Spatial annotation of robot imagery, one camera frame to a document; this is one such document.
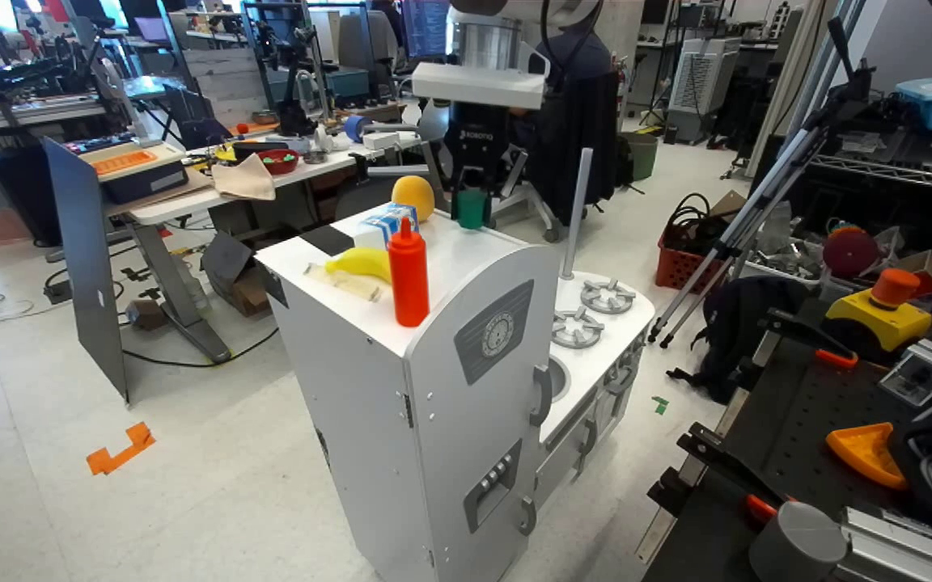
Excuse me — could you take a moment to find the grey cylinder block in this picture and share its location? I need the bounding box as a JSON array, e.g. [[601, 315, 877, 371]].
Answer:
[[746, 502, 847, 582]]

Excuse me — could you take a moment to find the red ketchup bottle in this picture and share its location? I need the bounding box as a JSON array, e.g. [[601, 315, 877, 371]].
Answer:
[[387, 219, 429, 326]]

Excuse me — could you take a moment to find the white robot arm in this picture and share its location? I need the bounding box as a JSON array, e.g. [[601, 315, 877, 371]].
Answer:
[[411, 0, 549, 174]]

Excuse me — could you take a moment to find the black orange clamp near fridge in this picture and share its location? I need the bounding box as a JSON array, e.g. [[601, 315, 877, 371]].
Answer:
[[677, 425, 782, 523]]

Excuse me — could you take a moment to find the black orange clamp near stove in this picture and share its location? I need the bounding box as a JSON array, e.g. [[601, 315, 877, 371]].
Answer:
[[764, 310, 862, 371]]

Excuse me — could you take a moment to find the white toy kitchen set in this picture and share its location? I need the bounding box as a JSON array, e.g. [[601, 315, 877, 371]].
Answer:
[[257, 206, 654, 582]]

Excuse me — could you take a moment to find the orange tape floor marker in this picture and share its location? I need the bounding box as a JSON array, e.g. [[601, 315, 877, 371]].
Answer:
[[87, 420, 156, 475]]

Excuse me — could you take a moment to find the red bowl on desk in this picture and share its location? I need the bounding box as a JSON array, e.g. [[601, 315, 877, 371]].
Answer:
[[257, 150, 299, 174]]

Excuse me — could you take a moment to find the white office desk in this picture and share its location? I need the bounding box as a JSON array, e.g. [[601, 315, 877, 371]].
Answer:
[[80, 128, 423, 362]]

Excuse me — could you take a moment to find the grey pole on stove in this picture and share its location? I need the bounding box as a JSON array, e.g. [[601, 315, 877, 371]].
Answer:
[[560, 146, 596, 282]]

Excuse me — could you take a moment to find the aluminium extrusion rail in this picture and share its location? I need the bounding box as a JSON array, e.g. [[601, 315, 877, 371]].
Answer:
[[844, 507, 932, 582]]

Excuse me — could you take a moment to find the blue white toy carton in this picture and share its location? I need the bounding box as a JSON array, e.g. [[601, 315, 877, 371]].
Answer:
[[367, 204, 417, 240]]

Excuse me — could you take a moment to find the yellow toy banana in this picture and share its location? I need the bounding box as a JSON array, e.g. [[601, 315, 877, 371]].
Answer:
[[322, 245, 390, 286]]

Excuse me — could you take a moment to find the yellow toy fruit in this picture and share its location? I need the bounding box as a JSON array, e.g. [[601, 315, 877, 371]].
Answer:
[[390, 174, 438, 219]]

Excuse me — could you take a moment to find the black camera tripod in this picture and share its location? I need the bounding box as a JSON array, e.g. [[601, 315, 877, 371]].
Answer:
[[648, 18, 871, 351]]

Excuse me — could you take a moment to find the orange triangular plastic piece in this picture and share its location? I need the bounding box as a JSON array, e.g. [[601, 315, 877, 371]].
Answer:
[[826, 420, 905, 493]]

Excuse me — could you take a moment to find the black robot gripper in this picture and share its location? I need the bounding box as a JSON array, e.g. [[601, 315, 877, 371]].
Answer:
[[447, 103, 505, 173]]

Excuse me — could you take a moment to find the yellow emergency stop button box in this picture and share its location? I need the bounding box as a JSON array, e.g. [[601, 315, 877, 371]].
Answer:
[[826, 270, 932, 353]]

